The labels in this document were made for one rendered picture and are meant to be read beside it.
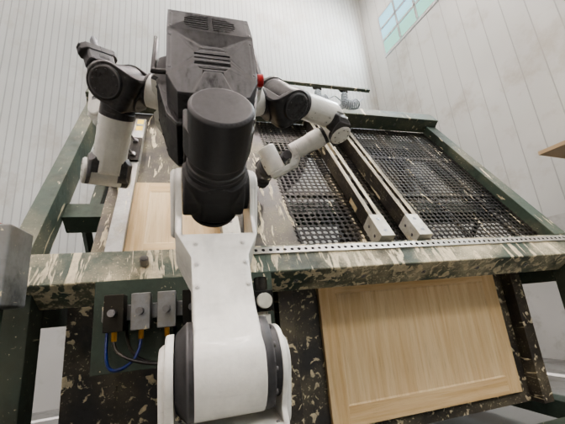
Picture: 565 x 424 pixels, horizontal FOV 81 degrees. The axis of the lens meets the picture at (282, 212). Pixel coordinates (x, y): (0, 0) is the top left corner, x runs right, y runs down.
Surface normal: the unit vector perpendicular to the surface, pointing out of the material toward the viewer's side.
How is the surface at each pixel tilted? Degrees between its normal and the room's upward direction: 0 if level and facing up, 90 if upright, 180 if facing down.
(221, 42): 82
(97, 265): 56
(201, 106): 67
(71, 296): 146
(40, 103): 90
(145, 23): 90
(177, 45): 81
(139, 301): 90
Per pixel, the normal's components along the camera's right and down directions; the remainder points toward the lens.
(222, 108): 0.21, -0.64
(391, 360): 0.26, -0.29
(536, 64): -0.93, -0.02
